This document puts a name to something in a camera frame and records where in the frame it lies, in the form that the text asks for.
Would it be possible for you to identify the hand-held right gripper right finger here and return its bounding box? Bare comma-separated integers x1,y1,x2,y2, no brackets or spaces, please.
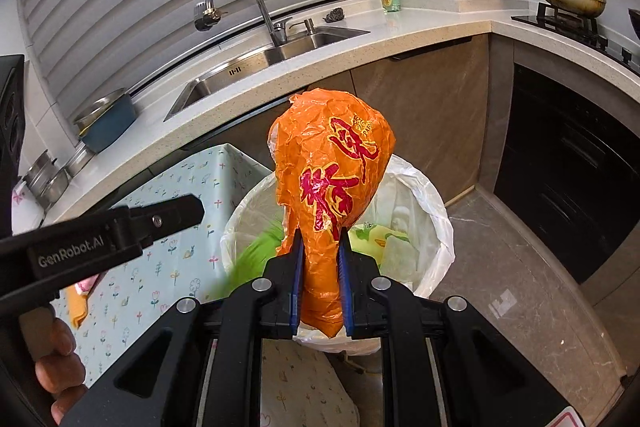
337,231,576,427

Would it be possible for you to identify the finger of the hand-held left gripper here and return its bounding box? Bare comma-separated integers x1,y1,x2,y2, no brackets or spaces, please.
125,194,206,251

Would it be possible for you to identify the steel pot with handle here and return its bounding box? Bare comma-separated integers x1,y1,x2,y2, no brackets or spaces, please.
37,167,71,208

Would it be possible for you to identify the person's left hand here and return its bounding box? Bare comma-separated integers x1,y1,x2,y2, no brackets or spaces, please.
20,302,91,425

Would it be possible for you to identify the small orange foam sheet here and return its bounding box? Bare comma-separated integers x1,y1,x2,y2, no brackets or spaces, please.
67,287,94,330

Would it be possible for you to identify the stacked steel steamer pot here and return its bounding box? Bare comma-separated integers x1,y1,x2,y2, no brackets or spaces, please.
22,149,56,192

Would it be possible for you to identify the brown base cabinet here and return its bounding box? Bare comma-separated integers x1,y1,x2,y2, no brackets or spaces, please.
185,34,491,208

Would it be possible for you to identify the blue plastic basin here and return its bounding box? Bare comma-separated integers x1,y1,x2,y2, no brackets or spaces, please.
75,93,138,154

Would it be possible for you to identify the stainless steel sink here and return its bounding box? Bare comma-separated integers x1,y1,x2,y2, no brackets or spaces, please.
164,27,371,122

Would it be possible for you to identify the steel mixing bowl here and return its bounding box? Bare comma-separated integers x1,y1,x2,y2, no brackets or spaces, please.
74,88,132,130

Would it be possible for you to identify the translucent yellow-green packet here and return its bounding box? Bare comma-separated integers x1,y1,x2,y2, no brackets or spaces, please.
350,222,417,279

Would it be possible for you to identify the black built-in oven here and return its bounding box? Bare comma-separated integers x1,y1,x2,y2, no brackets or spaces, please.
492,64,640,285

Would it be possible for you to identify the orange plastic bag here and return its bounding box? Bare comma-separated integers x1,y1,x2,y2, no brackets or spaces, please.
268,88,397,338

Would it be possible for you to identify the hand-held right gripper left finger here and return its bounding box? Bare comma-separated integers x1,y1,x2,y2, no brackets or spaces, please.
62,227,304,427

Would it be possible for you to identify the trash bin with white liner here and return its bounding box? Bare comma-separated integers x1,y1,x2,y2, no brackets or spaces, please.
220,154,456,355

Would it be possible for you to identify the white rice cooker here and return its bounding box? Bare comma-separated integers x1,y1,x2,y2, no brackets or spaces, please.
11,184,48,235

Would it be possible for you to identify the gas stove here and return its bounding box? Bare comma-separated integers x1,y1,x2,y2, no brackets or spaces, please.
511,2,640,75

